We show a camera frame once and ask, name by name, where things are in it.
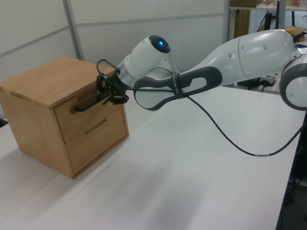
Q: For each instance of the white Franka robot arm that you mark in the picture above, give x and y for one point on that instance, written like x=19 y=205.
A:
x=251 y=55

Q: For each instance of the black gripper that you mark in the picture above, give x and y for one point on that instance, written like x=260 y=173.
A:
x=114 y=84

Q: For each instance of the grey power strip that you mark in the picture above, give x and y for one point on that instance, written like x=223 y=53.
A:
x=268 y=80

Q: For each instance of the black vertical pole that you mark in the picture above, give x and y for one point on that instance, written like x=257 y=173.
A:
x=280 y=14

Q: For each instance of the wooden two-drawer cabinet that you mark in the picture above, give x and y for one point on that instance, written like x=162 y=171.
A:
x=36 y=95

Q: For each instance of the brown cardboard box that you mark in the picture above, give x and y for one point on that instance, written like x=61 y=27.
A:
x=244 y=3

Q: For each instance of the pale wooden panel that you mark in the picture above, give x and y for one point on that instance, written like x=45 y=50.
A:
x=241 y=24

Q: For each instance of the grey aluminium partition post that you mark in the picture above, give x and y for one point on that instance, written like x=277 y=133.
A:
x=73 y=26
x=227 y=21

